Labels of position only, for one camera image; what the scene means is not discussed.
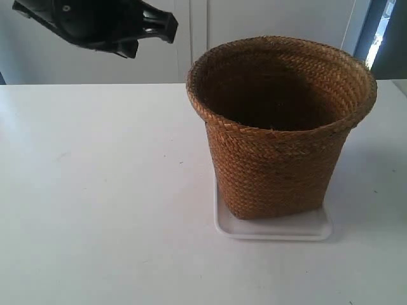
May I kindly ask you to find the brown woven basket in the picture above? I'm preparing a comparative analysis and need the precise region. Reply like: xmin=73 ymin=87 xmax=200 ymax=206
xmin=186 ymin=36 xmax=377 ymax=220

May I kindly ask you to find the dark window frame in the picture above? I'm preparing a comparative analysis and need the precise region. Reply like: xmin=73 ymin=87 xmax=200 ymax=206
xmin=341 ymin=0 xmax=406 ymax=80

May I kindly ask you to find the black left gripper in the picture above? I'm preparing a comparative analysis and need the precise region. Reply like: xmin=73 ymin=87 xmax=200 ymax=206
xmin=12 ymin=1 xmax=178 ymax=59

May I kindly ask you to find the white plastic tray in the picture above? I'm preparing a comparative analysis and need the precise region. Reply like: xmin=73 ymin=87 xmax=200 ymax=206
xmin=214 ymin=180 xmax=334 ymax=242

